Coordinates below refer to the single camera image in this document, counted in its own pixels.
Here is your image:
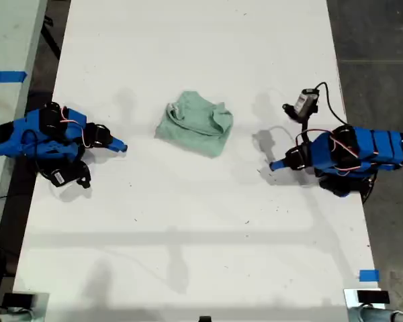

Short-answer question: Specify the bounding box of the pale green T-shirt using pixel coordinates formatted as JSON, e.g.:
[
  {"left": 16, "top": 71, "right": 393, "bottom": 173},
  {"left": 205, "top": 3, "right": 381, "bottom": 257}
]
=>
[{"left": 153, "top": 90, "right": 235, "bottom": 160}]

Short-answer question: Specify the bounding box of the long blue tape strip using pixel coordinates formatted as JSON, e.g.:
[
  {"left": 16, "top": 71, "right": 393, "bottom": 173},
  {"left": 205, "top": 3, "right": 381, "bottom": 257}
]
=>
[{"left": 0, "top": 70, "right": 27, "bottom": 84}]

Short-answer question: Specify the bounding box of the black stand leg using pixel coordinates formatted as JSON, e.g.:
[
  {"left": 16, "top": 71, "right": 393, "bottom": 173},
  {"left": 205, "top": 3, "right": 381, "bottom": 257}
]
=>
[{"left": 41, "top": 13, "right": 63, "bottom": 61}]

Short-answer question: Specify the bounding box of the pale side table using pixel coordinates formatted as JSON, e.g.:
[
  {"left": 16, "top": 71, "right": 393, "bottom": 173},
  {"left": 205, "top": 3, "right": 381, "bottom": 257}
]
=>
[{"left": 0, "top": 0, "right": 50, "bottom": 266}]

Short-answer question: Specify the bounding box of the blue tape square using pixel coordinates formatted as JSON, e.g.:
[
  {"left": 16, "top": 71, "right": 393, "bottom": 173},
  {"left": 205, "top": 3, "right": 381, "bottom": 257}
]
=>
[{"left": 359, "top": 269, "right": 380, "bottom": 282}]

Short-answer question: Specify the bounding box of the silver mounting plate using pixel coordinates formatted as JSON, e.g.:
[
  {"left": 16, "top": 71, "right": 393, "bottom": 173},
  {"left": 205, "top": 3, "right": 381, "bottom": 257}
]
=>
[
  {"left": 0, "top": 291, "right": 50, "bottom": 322},
  {"left": 343, "top": 287, "right": 396, "bottom": 322}
]

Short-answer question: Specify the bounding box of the small black box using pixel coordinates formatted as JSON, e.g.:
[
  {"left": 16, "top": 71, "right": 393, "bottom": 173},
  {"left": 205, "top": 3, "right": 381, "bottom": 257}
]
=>
[
  {"left": 2, "top": 292, "right": 36, "bottom": 308},
  {"left": 357, "top": 290, "right": 390, "bottom": 303}
]

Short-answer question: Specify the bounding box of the black camera stalk gripper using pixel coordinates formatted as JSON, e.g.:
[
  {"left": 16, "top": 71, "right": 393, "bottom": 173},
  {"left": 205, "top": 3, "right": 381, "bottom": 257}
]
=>
[{"left": 298, "top": 112, "right": 315, "bottom": 144}]

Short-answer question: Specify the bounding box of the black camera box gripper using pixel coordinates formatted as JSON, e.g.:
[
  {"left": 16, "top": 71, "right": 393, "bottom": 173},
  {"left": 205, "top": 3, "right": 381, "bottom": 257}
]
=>
[
  {"left": 281, "top": 88, "right": 320, "bottom": 120},
  {"left": 49, "top": 160, "right": 92, "bottom": 189}
]

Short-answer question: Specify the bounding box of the black camera cable gripper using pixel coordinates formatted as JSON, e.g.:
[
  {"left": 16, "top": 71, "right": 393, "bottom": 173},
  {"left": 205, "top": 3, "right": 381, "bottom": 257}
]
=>
[{"left": 314, "top": 82, "right": 349, "bottom": 125}]

